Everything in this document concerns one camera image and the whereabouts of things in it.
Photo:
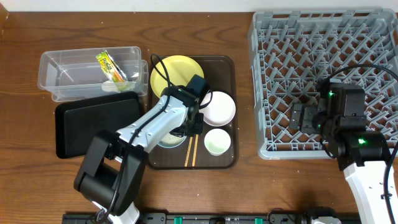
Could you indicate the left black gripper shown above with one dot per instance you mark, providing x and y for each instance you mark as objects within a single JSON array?
[{"x": 199, "y": 130}]

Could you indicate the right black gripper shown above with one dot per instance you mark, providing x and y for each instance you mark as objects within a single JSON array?
[{"x": 306, "y": 117}]

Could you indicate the rice waste pile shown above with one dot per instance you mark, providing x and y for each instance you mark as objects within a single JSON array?
[{"x": 171, "y": 140}]

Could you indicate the light blue bowl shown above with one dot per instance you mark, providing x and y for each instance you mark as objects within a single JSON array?
[{"x": 171, "y": 141}]

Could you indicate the small pale green cup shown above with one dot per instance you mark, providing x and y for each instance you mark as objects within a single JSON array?
[{"x": 217, "y": 141}]

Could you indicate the pink white bowl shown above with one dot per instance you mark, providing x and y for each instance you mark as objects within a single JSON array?
[{"x": 221, "y": 109}]

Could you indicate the yellow plate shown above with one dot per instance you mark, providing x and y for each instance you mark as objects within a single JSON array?
[{"x": 180, "y": 69}]

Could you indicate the green snack wrapper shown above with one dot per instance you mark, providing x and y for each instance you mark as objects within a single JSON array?
[{"x": 110, "y": 68}]

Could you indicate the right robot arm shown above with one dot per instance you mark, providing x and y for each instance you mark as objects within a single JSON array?
[{"x": 363, "y": 156}]

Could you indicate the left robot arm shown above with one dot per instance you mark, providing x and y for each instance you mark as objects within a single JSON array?
[{"x": 111, "y": 172}]

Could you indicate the grey dishwasher rack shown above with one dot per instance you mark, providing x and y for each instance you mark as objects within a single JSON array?
[{"x": 290, "y": 51}]

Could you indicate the black waste tray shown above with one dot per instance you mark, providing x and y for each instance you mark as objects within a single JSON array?
[{"x": 77, "y": 122}]

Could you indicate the wooden chopstick right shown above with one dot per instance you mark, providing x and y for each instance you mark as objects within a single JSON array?
[{"x": 195, "y": 151}]

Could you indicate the wooden chopstick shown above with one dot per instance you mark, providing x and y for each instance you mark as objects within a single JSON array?
[
  {"x": 195, "y": 151},
  {"x": 188, "y": 152}
]

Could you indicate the wooden chopstick left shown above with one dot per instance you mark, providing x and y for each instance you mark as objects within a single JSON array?
[{"x": 188, "y": 152}]

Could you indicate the dark brown serving tray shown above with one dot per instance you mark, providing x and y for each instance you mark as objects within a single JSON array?
[{"x": 219, "y": 71}]

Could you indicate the clear plastic bin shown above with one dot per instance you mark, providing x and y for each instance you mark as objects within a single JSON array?
[
  {"x": 136, "y": 88},
  {"x": 52, "y": 63}
]

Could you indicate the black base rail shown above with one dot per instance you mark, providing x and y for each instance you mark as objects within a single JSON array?
[{"x": 161, "y": 218}]

